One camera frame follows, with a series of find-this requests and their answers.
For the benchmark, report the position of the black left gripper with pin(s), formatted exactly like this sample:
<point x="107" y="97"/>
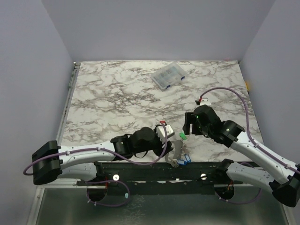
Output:
<point x="159" y="150"/>

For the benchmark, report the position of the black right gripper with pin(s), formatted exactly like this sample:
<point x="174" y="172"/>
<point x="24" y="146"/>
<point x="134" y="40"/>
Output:
<point x="192" y="124"/>

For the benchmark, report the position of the green key tag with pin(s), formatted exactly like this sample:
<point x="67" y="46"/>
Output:
<point x="182" y="136"/>

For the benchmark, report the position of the clear plastic bag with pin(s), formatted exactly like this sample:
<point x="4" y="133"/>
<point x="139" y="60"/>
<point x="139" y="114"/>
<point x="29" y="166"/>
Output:
<point x="173" y="156"/>

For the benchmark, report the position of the blue key tag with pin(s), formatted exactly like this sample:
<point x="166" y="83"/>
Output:
<point x="188" y="159"/>
<point x="182" y="162"/>

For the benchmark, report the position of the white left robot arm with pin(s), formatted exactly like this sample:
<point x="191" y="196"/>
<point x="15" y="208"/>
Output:
<point x="52" y="161"/>

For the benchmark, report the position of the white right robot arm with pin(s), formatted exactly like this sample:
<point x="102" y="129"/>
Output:
<point x="282" y="179"/>

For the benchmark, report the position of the clear plastic organizer box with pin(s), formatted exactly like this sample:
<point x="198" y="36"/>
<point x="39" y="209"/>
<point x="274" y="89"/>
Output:
<point x="168" y="76"/>

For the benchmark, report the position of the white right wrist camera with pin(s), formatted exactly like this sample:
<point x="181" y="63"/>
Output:
<point x="202" y="101"/>

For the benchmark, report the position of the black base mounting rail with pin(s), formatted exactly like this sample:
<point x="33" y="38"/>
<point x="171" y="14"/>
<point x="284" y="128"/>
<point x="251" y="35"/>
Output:
<point x="157" y="179"/>

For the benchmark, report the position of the aluminium extrusion frame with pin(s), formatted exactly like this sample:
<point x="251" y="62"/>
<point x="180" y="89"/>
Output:
<point x="37" y="200"/>

